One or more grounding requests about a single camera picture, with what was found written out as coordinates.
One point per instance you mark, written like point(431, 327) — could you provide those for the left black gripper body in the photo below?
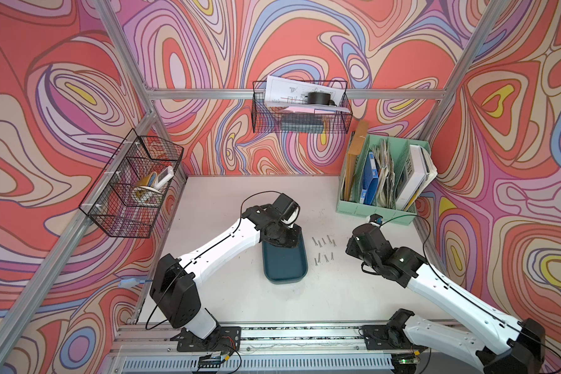
point(287, 236)

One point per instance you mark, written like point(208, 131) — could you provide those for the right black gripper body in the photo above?
point(354, 250)

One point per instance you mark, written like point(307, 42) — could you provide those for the teal plastic storage tray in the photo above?
point(283, 265)

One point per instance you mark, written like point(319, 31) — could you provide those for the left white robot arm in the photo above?
point(177, 281)

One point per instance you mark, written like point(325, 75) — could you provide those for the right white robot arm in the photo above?
point(491, 341)

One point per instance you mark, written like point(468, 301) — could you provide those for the stack of magazines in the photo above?
point(385, 162)

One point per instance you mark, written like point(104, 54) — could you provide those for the blue folder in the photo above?
point(370, 180)

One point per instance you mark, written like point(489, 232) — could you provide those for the white book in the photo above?
point(418, 172)

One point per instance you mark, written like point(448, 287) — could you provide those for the green file organizer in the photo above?
point(397, 147)

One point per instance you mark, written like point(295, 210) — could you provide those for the tape rolls in basket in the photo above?
point(151, 188)

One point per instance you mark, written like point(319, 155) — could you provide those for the brown folder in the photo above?
point(353, 151)

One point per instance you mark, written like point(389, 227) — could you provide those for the white paper sheets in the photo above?
point(291, 94)

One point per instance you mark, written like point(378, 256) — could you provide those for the black tape roll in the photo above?
point(319, 98)

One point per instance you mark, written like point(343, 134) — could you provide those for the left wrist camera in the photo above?
point(285, 209)

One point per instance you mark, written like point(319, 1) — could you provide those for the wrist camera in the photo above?
point(285, 209)
point(369, 237)

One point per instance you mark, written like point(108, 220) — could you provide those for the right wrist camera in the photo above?
point(369, 237)

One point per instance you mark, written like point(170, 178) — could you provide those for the black wire basket back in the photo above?
point(281, 120)

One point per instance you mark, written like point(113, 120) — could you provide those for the black wire basket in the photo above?
point(281, 120)
point(109, 204)

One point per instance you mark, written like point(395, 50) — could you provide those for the black wire basket left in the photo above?
point(109, 204)

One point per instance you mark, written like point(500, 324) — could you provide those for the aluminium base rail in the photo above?
point(273, 348)

